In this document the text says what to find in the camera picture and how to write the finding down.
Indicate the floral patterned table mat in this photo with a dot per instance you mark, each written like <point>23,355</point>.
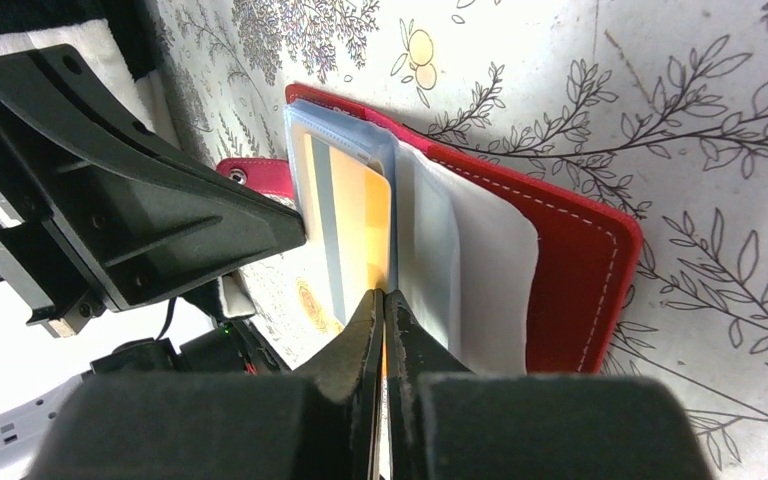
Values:
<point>656,108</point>

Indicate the red leather card holder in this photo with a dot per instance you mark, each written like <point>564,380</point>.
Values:
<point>511,274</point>

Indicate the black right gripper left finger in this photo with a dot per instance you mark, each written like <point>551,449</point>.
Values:
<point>340,426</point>

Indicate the yellow credit card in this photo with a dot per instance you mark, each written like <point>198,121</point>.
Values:
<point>346,204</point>

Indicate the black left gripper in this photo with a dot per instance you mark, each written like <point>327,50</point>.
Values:
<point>97,211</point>

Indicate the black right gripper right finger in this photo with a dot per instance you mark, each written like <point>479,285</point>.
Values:
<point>410,353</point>

